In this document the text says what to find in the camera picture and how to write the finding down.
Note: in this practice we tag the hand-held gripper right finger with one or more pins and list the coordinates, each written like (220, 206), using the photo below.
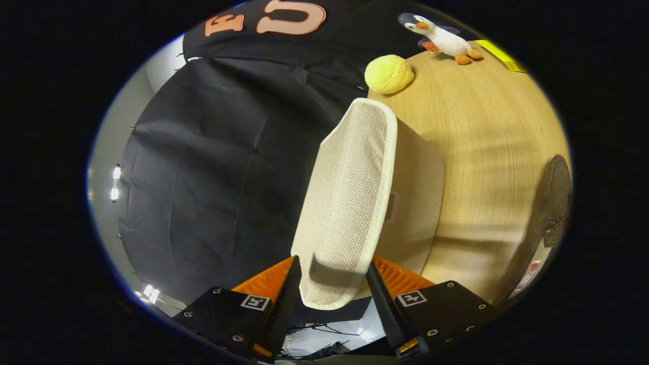
(385, 309)

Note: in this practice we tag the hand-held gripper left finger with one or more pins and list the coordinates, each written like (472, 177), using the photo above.
(285, 304)

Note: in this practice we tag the beige woven storage box lid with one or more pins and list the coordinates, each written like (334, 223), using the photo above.
(350, 203)

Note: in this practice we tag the brown fuzzy shoe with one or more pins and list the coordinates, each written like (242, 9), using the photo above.
(555, 192)

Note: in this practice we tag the yellow plush bun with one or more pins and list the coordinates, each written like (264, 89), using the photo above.
(389, 74)

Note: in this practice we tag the penguin plush toy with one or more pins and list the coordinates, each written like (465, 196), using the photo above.
(446, 40)

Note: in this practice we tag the yellow book with red circle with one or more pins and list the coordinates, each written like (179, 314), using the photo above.
(499, 53)

